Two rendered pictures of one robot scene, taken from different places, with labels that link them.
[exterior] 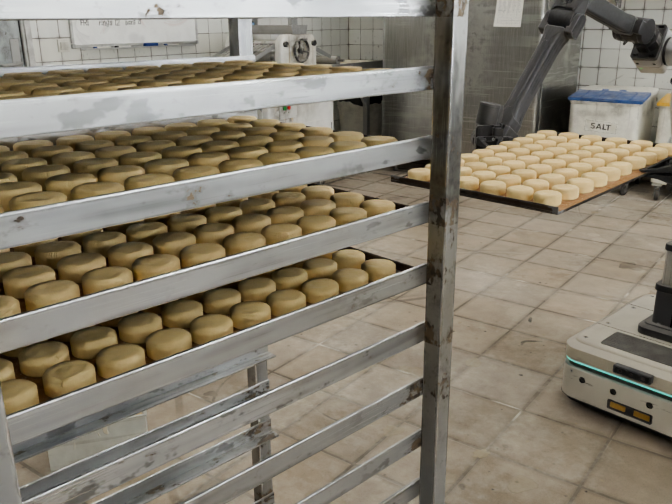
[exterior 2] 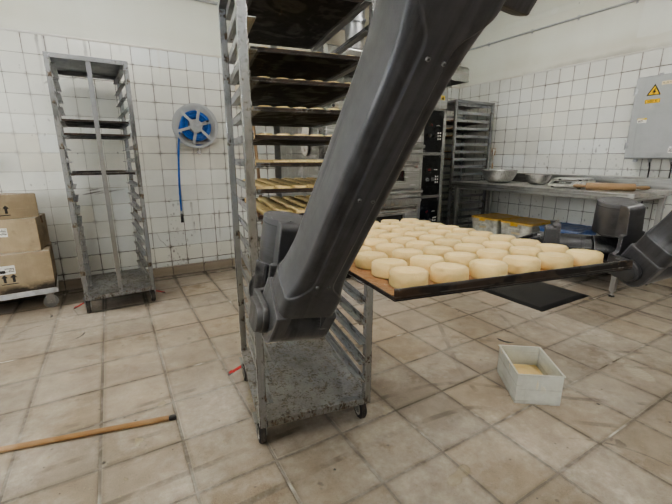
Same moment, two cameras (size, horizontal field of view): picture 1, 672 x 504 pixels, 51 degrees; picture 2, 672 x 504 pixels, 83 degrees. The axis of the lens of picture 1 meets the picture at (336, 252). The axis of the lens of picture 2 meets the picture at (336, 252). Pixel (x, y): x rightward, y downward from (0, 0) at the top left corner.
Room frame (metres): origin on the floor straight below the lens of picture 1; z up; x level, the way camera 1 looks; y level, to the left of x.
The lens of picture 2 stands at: (1.70, -1.23, 1.16)
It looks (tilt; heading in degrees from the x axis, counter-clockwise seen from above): 14 degrees down; 113
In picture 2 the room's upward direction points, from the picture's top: straight up
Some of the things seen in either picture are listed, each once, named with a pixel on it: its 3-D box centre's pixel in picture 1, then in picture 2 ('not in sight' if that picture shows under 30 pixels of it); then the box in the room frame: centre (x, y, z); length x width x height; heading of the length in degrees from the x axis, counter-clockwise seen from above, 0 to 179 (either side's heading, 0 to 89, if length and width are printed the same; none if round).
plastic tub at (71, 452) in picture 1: (99, 426); (527, 373); (1.93, 0.76, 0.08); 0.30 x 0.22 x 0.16; 106
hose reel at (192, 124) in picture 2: not in sight; (197, 164); (-0.99, 1.70, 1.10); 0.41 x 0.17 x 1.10; 53
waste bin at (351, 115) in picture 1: (363, 121); not in sight; (7.00, -0.28, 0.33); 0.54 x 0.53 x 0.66; 53
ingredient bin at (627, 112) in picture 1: (609, 138); not in sight; (5.53, -2.18, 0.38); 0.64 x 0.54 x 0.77; 146
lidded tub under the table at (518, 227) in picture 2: not in sight; (525, 231); (2.03, 3.40, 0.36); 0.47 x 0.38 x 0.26; 53
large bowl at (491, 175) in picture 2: not in sight; (498, 176); (1.70, 3.62, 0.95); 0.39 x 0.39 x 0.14
